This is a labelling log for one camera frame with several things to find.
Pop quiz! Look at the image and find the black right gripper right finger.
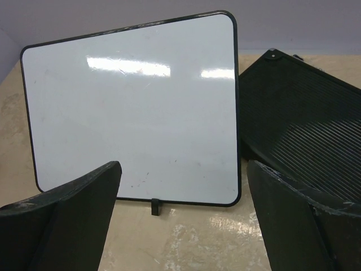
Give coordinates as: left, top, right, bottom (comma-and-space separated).
247, 160, 360, 270

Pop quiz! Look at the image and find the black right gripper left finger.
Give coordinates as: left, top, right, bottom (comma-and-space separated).
1, 161, 122, 270

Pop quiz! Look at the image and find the white whiteboard black frame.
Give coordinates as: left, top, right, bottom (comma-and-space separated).
20, 10, 241, 207

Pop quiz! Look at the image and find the black ribbed board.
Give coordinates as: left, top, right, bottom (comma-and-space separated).
239, 49, 360, 203

